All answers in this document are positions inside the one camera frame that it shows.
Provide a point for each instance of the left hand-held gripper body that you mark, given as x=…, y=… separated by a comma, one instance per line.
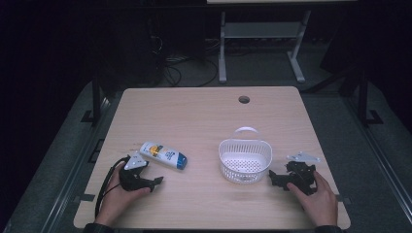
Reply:
x=133, y=162

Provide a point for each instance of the person's left hand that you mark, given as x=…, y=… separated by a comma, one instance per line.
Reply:
x=114, y=201

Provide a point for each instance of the black metal post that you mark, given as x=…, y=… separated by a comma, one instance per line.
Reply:
x=96, y=100
x=363, y=97

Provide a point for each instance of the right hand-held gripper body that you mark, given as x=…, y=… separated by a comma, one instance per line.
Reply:
x=302, y=174

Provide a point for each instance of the white plastic basket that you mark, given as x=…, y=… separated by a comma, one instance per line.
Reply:
x=245, y=158

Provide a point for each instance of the grey metal stand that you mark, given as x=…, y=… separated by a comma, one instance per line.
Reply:
x=259, y=30

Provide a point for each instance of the white bottle with blue cap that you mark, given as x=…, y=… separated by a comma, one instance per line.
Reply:
x=163, y=155

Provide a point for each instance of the person's right hand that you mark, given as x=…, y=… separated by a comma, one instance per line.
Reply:
x=319, y=204

